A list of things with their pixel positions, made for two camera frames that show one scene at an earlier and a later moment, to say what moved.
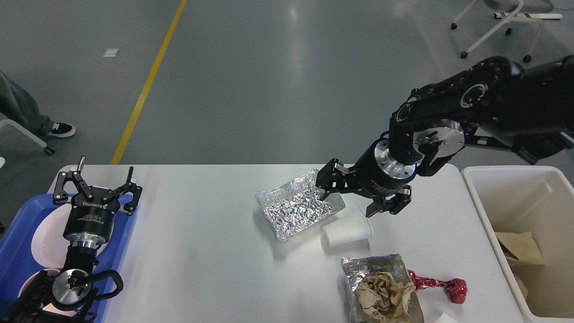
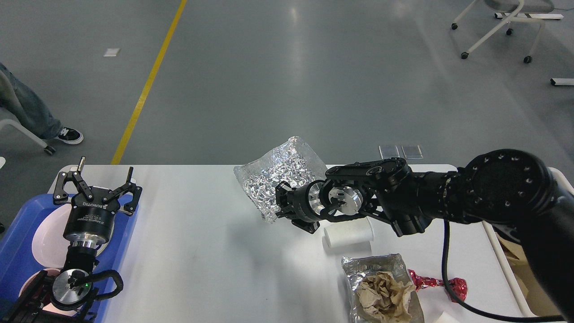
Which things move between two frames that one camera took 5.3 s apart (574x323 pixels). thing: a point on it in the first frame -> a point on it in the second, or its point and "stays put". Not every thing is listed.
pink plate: x=49 y=245 stays put
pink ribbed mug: x=52 y=274 stays put
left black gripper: x=88 y=223 stays put
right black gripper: x=377 y=173 -> x=306 y=202
